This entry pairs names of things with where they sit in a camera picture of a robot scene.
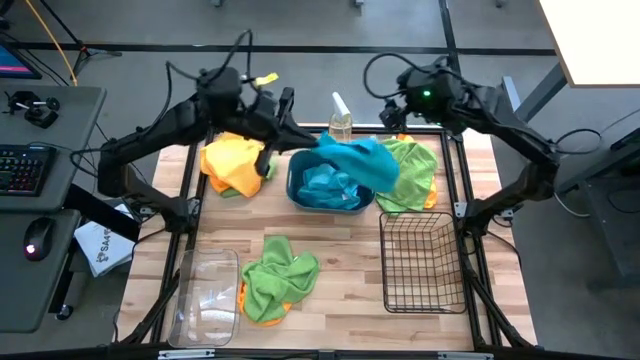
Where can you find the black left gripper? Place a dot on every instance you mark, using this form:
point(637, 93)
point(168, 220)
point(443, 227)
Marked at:
point(265, 117)

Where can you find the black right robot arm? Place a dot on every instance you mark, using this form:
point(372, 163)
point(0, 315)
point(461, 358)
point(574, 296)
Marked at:
point(500, 115)

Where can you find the black tripod stand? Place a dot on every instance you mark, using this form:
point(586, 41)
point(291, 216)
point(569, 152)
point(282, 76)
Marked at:
point(82, 52)

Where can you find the computer monitor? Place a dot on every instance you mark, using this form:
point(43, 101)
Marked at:
point(12, 65)

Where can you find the black desk support beam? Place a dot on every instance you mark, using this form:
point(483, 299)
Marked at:
point(107, 215)

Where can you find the grey table leg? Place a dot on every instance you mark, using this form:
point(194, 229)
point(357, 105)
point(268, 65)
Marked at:
point(535, 100)

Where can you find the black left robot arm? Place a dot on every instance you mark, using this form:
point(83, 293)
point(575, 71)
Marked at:
point(150, 130)

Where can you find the backlit black keyboard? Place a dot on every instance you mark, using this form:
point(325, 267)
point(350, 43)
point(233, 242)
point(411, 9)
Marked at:
point(25, 170)

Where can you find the white table top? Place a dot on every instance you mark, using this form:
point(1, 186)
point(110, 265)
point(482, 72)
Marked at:
point(595, 40)

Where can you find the clear plastic bin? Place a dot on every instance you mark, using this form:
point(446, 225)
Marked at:
point(205, 300)

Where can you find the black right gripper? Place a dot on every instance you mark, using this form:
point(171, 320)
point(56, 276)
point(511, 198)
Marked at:
point(391, 117)

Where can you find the clear spray bottle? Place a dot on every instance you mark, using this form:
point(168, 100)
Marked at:
point(341, 125)

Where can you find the black computer mouse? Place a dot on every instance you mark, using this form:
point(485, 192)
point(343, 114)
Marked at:
point(39, 237)

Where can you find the black caster wheel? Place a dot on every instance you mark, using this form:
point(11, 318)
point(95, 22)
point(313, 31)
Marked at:
point(65, 313)

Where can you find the grey desk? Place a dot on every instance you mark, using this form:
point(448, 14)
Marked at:
point(60, 115)

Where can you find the black clamp mount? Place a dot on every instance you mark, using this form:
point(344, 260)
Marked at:
point(37, 117)

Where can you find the silver metal bracket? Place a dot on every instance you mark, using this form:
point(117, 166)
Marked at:
point(465, 355)
point(185, 354)

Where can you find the teal plastic basket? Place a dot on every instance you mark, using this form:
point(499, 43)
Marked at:
point(325, 211)

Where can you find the yellow tape tag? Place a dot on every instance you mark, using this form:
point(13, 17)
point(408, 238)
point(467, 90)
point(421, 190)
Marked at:
point(267, 79)

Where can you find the green microfiber towel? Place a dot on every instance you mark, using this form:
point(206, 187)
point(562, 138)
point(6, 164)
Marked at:
point(275, 280)
point(274, 172)
point(415, 170)

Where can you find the black metal table frame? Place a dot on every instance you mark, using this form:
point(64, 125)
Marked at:
point(280, 353)

